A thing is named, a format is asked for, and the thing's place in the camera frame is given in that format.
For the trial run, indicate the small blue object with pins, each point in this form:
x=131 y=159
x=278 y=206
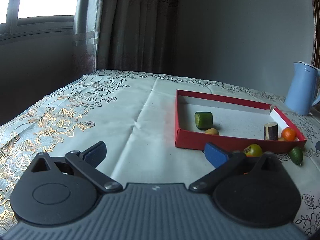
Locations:
x=317 y=145

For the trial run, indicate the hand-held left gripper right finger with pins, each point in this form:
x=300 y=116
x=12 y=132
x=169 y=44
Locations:
x=216 y=155

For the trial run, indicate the sheer patterned curtain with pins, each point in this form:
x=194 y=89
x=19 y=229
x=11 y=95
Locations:
x=85 y=30

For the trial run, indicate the light blue electric kettle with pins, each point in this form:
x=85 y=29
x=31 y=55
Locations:
x=300 y=90

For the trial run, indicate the brown wooden headboard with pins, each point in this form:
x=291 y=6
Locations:
x=316 y=17

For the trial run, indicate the brown patterned curtain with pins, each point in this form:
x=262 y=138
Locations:
x=140 y=25

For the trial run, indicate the red shallow cardboard box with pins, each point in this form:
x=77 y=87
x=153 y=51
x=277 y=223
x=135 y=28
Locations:
x=237 y=120

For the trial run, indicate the floral embroidered tablecloth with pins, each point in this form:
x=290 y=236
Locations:
x=100 y=130

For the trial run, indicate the green cucumber chunk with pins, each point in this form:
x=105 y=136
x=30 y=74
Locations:
x=205 y=120

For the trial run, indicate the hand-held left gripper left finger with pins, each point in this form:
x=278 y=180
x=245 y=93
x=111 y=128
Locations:
x=96 y=153

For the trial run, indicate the green tomato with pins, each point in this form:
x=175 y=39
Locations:
x=255 y=150

